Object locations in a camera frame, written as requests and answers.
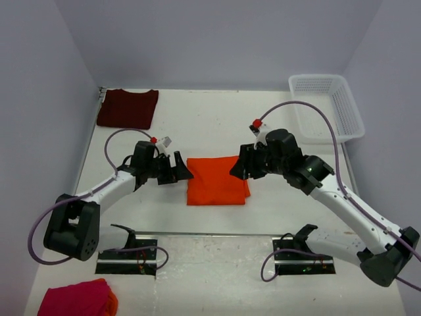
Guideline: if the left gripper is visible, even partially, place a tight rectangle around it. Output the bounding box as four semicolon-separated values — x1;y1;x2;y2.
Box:
145;151;193;185

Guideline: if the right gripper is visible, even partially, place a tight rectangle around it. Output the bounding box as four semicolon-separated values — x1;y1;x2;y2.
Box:
230;142;287;180

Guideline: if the orange t-shirt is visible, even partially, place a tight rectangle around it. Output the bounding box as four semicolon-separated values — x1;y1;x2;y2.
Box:
103;290;118;316
187;156;251;206

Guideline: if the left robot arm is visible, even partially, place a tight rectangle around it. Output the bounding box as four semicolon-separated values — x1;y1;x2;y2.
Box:
43;137;193;261

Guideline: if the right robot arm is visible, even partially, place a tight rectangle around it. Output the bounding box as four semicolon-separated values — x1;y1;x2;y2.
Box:
230;126;420;287

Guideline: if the folded dark red t-shirt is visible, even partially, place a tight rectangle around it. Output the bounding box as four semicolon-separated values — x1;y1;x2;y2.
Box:
96;89;159;130

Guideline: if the white plastic basket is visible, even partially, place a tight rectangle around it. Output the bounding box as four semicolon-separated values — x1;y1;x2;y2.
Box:
288;74;365;144

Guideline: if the orange t-shirt in pile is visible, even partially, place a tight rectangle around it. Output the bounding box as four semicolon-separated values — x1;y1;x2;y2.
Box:
103;290;118;316

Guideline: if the magenta t-shirt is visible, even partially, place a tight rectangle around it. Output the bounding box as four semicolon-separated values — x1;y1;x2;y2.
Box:
37;279;111;316

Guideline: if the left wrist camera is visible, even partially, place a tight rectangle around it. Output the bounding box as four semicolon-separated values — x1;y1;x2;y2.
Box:
155;136;172;157

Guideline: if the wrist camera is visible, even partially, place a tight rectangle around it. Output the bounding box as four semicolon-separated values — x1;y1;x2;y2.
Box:
249;124;269;147
155;136;172;157

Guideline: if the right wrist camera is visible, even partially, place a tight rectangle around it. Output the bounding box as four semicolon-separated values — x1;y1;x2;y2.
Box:
249;124;269;147

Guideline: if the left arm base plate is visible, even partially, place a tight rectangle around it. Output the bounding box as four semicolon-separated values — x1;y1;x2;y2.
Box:
95;248;157;277

